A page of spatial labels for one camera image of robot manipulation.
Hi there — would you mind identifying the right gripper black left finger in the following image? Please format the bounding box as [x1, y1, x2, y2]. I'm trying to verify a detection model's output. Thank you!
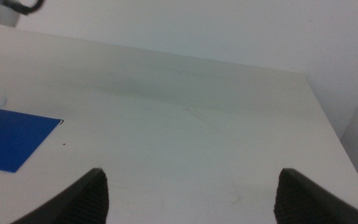
[9, 167, 110, 224]

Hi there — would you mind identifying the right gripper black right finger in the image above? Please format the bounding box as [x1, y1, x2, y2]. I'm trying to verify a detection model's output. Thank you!
[273, 167, 358, 224]

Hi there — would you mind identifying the blue rectangular mat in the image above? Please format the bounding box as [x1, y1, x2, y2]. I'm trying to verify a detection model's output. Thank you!
[0, 108, 65, 174]

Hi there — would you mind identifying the black cable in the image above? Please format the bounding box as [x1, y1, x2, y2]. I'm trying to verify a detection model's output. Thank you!
[1, 0, 45, 16]

